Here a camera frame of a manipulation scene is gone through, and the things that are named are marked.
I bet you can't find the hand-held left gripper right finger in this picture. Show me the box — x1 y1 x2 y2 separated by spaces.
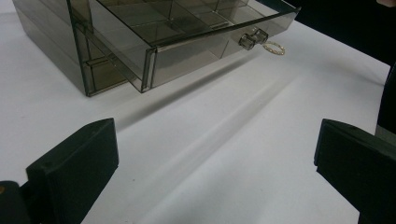
314 119 396 224

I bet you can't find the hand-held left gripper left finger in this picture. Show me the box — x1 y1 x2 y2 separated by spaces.
26 118 120 224

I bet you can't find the smoky clear drawer organizer case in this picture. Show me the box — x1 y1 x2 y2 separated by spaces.
12 0 260 97

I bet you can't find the smoky clear plastic drawer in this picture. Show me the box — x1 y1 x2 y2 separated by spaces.
69 0 302 93

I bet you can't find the white table cover board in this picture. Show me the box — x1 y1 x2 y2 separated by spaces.
0 0 391 224

